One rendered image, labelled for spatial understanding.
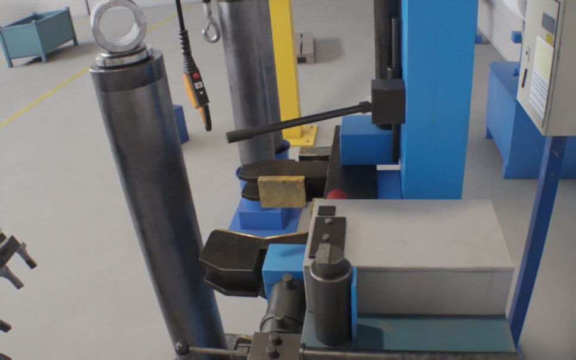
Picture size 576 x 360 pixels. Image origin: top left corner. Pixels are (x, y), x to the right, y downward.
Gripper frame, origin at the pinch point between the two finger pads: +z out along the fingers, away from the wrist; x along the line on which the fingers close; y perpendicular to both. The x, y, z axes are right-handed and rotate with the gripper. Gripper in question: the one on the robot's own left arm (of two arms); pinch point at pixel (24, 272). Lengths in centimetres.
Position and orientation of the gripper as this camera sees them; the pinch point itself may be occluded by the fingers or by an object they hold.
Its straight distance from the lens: 195.0
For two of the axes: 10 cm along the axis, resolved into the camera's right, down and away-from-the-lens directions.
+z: 4.9, 7.9, 3.8
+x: -0.8, -3.9, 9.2
